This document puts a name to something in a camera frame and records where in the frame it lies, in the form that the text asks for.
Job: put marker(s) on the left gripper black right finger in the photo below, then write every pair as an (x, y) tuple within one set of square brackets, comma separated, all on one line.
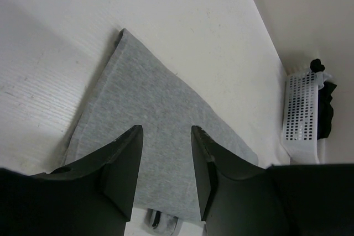
[(235, 196)]

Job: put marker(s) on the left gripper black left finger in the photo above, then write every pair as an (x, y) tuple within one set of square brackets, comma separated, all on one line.
[(93, 195)]

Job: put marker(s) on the grey tank top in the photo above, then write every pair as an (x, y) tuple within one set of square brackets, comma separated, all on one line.
[(135, 88)]

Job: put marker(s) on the white plastic basket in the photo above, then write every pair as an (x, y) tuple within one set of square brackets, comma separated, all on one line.
[(299, 135)]

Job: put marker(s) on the black clothes pile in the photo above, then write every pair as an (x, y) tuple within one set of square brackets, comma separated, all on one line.
[(326, 88)]

